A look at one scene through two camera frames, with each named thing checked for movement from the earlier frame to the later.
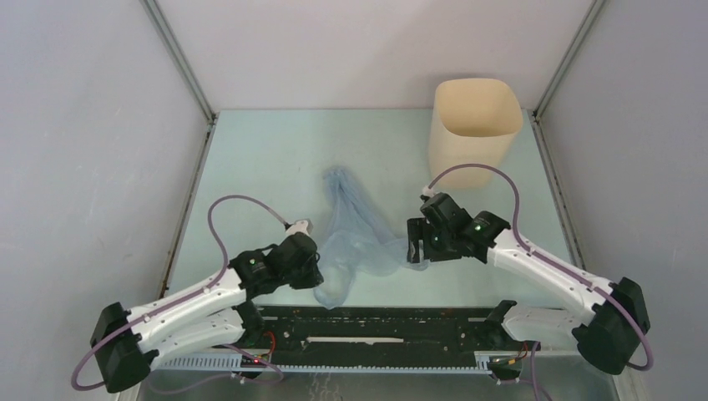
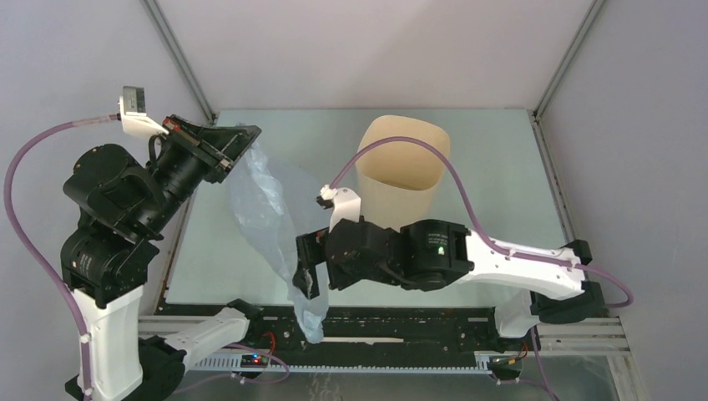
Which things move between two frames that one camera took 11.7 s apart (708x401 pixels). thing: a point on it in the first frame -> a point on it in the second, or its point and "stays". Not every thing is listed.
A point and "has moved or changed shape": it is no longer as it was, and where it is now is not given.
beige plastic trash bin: (473, 120) -> (398, 180)
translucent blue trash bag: (358, 241) has moved or changed shape
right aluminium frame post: (593, 7) stays
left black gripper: (314, 277) -> (232, 142)
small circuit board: (249, 362) stays
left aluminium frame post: (181, 58) stays
